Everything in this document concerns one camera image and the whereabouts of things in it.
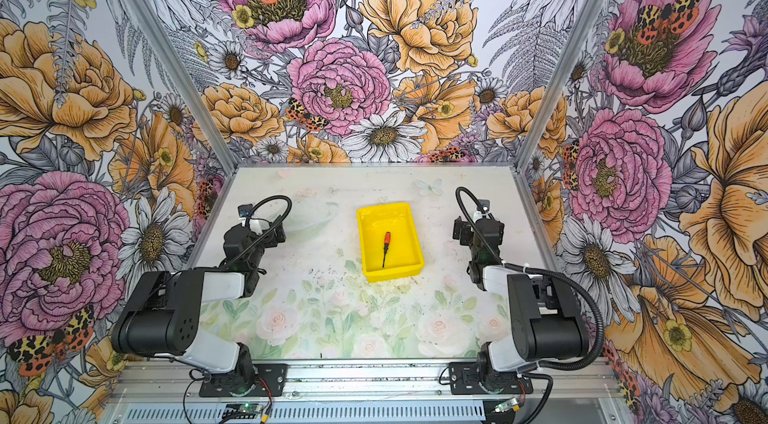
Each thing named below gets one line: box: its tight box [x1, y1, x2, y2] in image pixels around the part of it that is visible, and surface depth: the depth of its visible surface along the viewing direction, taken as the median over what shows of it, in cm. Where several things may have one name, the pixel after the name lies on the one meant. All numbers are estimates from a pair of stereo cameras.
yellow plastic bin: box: [356, 202, 424, 283], surface depth 99 cm
